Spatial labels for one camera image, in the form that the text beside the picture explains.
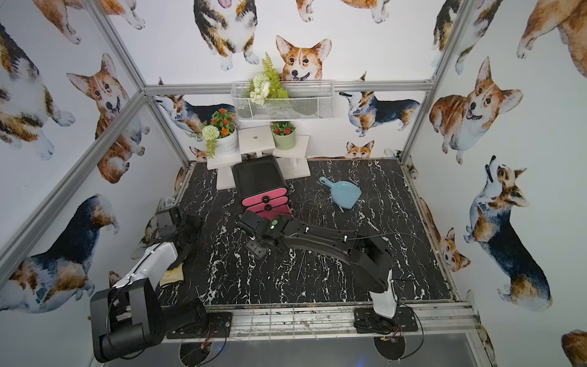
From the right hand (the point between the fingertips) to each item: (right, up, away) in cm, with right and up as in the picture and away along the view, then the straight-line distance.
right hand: (256, 241), depth 79 cm
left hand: (-22, +9, +10) cm, 26 cm away
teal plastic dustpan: (+35, +15, +29) cm, 48 cm away
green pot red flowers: (+8, +40, +18) cm, 45 cm away
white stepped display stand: (-4, +39, +21) cm, 44 cm away
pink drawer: (-1, +10, +12) cm, 16 cm away
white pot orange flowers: (-16, +42, +14) cm, 47 cm away
